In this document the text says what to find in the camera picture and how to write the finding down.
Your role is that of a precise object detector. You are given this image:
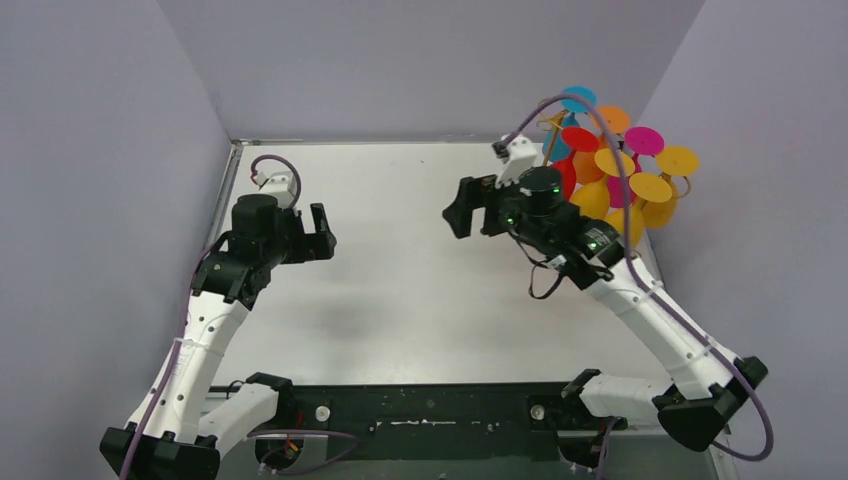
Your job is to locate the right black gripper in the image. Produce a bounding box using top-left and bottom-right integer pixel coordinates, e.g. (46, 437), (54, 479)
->
(445, 171), (553, 248)

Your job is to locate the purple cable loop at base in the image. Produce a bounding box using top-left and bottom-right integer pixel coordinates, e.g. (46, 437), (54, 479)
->
(246, 429), (361, 477)

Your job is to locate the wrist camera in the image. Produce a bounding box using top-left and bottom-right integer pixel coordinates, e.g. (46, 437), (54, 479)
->
(492, 134), (539, 189)
(254, 172), (300, 209)

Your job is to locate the pink plastic wine glass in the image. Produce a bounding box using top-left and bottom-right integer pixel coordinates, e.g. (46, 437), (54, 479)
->
(606, 126), (665, 209)

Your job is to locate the red plastic wine glass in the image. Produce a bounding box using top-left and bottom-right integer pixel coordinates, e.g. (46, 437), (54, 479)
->
(552, 126), (599, 200)

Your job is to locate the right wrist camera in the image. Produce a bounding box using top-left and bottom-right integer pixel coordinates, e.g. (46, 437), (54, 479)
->
(492, 134), (539, 189)

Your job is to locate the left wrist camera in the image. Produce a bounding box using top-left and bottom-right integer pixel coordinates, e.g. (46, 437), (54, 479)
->
(254, 172), (300, 209)

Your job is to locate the gold wire glass rack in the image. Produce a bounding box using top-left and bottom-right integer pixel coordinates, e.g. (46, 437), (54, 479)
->
(539, 110), (657, 165)

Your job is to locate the orange plastic wine glass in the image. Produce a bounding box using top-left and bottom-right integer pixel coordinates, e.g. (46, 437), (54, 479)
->
(573, 106), (631, 185)

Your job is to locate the yellow wine glass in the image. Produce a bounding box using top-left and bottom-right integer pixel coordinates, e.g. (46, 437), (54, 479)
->
(570, 148), (635, 219)
(641, 145), (700, 229)
(604, 173), (677, 245)

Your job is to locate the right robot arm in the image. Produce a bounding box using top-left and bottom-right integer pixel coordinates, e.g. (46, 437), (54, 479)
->
(442, 167), (768, 452)

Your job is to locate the yellow wine glass front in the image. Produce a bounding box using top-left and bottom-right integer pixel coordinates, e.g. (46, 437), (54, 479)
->
(604, 173), (677, 245)

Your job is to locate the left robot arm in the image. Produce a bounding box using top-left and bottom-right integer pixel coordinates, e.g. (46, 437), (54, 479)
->
(99, 194), (337, 479)

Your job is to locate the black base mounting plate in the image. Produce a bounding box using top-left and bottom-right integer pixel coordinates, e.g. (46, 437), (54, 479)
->
(254, 382), (627, 469)

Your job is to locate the blue plastic wine glass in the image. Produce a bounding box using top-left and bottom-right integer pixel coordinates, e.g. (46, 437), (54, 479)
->
(541, 86), (598, 164)

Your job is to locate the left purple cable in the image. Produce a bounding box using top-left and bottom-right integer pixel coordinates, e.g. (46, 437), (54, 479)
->
(118, 154), (303, 480)

